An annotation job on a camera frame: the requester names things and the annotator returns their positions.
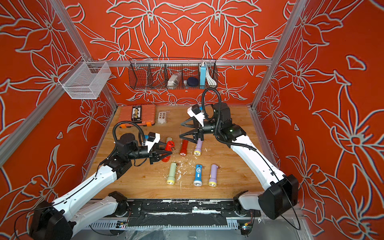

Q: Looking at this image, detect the red flashlight front row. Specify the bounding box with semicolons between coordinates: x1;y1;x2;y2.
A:
162;141;175;163

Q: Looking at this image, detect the white bagged item in basket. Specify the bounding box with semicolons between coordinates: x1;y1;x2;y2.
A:
167;73;182;90

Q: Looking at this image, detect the green flashlight front row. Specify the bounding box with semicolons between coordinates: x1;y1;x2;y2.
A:
167;162;178;185

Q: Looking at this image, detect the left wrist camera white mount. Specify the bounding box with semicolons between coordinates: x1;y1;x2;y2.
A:
145;132;161;153

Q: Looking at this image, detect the white cable in basket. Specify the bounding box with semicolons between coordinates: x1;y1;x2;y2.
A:
205;69;217;88

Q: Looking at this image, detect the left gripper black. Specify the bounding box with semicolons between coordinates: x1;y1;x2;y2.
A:
127;141;172;166

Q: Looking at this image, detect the purple flashlight row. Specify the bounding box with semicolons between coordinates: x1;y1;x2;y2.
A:
208;164;219;187
194;139;203;156

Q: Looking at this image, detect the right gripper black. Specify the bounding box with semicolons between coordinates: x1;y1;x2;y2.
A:
181;117;223;147

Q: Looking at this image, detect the black wire wall basket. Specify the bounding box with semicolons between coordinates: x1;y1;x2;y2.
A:
128;58;219;90

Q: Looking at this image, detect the purple flashlight front row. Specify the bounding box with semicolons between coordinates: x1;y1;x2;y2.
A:
208;164;219;187

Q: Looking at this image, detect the black card on case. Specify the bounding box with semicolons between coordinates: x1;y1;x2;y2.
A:
131;106;142;123

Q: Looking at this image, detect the blue flashlight front row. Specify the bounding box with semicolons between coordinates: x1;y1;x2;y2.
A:
194;164;203;187

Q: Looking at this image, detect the clear plastic wall bin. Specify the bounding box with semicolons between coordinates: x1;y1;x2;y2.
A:
60;62;111;100

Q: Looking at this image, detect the orange tool case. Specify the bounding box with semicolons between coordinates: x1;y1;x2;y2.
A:
118;104;156;127

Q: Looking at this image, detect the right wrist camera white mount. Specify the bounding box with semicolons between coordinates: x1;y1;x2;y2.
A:
187;104;206;127

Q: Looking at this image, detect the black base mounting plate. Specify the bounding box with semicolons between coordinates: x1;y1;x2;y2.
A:
102;199;261;229

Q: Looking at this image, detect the light blue box in basket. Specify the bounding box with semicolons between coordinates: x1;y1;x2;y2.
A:
199;62;207;89

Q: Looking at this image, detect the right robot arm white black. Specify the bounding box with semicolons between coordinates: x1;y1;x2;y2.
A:
180;98;299;220

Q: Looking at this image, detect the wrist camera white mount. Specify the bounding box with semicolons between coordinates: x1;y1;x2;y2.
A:
187;104;206;127
145;132;161;153

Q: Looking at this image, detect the dark blue round item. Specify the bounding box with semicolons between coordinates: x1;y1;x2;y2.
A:
187;77;200;88

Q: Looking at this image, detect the purple flashlight back row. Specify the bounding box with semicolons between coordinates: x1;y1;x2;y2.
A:
194;139;203;156

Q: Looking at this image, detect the red flashlight back row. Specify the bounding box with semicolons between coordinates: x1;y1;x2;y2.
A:
180;140;189;157

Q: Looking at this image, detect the white button box in bag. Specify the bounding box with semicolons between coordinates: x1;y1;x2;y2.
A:
157;111;168;125

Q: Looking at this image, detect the red flashlight row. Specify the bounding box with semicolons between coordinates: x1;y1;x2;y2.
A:
162;141;175;163
180;140;189;157

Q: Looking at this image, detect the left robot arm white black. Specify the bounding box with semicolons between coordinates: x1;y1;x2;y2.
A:
29;121;172;240

